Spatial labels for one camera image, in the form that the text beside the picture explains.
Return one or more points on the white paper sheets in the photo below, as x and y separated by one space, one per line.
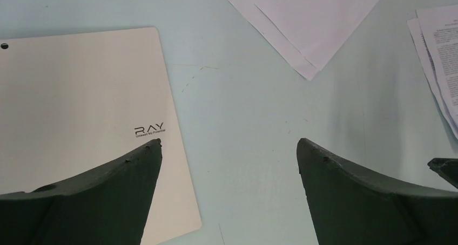
306 33

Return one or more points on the finger tip of the dark right gripper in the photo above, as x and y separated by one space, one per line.
445 168

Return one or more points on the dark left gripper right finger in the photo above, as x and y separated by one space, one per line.
352 204

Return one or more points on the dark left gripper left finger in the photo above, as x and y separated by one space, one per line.
108 204

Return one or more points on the beige and black file folder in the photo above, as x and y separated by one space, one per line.
70 103

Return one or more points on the printed text paper sheets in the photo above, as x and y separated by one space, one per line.
434 33

